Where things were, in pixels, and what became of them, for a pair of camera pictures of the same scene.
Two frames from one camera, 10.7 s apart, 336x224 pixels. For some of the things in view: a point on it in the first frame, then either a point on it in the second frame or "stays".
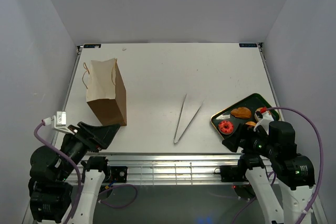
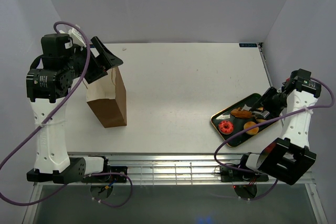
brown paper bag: x=106 y=92 stays
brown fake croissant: x=241 y=112 stays
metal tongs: x=176 y=139 → x=260 y=113
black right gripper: x=243 y=132 → x=264 y=98
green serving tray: x=226 y=121 stays
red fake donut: x=226 y=126 stays
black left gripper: x=100 y=136 → x=107 y=57
